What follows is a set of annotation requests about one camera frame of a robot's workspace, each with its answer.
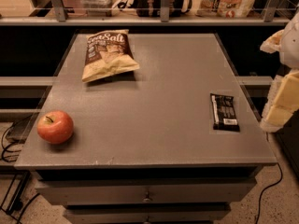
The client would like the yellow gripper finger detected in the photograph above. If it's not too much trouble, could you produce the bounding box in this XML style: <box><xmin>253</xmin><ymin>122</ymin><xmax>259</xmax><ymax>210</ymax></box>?
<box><xmin>260</xmin><ymin>30</ymin><xmax>284</xmax><ymax>54</ymax></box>
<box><xmin>260</xmin><ymin>70</ymin><xmax>299</xmax><ymax>133</ymax></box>

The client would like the black rxbar chocolate bar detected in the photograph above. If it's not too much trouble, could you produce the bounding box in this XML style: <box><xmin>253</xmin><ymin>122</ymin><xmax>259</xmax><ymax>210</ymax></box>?
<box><xmin>210</xmin><ymin>93</ymin><xmax>240</xmax><ymax>132</ymax></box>

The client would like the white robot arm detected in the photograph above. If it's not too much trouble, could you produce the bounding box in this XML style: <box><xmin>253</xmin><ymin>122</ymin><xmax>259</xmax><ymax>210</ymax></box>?
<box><xmin>260</xmin><ymin>14</ymin><xmax>299</xmax><ymax>133</ymax></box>

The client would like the colourful snack bag on shelf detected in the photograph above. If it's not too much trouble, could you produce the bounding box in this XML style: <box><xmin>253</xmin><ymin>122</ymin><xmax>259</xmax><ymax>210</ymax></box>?
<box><xmin>196</xmin><ymin>0</ymin><xmax>255</xmax><ymax>18</ymax></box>

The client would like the brown sea salt chip bag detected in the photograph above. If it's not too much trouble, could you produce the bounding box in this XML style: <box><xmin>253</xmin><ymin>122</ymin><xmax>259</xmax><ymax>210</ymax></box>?
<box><xmin>82</xmin><ymin>29</ymin><xmax>140</xmax><ymax>83</ymax></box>

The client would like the grey cabinet with drawers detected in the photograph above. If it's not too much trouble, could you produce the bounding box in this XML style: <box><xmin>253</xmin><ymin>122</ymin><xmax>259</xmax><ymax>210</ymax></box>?
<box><xmin>16</xmin><ymin>34</ymin><xmax>276</xmax><ymax>224</ymax></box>

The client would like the upper drawer knob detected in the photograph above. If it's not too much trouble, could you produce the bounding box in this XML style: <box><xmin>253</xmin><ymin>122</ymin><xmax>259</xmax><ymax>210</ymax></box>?
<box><xmin>143</xmin><ymin>195</ymin><xmax>152</xmax><ymax>203</ymax></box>

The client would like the red apple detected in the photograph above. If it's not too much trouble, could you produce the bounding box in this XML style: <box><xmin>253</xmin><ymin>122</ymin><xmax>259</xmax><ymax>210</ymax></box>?
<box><xmin>37</xmin><ymin>110</ymin><xmax>74</xmax><ymax>145</ymax></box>

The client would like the black power cable right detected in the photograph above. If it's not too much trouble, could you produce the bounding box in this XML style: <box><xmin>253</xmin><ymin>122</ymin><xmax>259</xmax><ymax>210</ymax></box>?
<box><xmin>253</xmin><ymin>162</ymin><xmax>284</xmax><ymax>224</ymax></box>

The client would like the metal shelf rail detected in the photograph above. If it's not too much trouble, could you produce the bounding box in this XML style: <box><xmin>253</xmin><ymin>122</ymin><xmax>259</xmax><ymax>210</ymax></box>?
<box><xmin>0</xmin><ymin>0</ymin><xmax>298</xmax><ymax>26</ymax></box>

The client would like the black cables left floor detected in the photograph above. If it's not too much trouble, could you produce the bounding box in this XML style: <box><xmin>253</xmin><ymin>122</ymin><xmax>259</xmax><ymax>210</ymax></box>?
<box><xmin>0</xmin><ymin>115</ymin><xmax>41</xmax><ymax>224</ymax></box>

